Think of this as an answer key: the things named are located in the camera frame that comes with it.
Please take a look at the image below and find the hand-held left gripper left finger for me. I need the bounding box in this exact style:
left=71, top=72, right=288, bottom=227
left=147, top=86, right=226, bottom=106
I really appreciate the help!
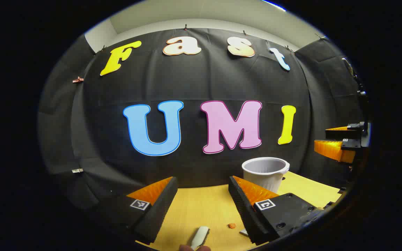
left=96, top=176, right=179, bottom=245

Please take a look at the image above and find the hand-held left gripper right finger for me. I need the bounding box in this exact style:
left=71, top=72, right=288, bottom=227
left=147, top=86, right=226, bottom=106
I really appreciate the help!
left=228, top=175, right=334, bottom=246

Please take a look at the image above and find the white garbage bin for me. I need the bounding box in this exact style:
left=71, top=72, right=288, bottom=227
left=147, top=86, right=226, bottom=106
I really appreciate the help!
left=242, top=157, right=290, bottom=194

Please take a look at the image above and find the small white broom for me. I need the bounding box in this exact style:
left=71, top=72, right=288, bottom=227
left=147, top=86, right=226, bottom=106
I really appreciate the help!
left=190, top=226, right=210, bottom=250

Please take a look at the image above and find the wooden desktop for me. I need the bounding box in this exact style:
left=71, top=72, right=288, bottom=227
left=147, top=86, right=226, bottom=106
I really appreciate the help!
left=136, top=171, right=343, bottom=251

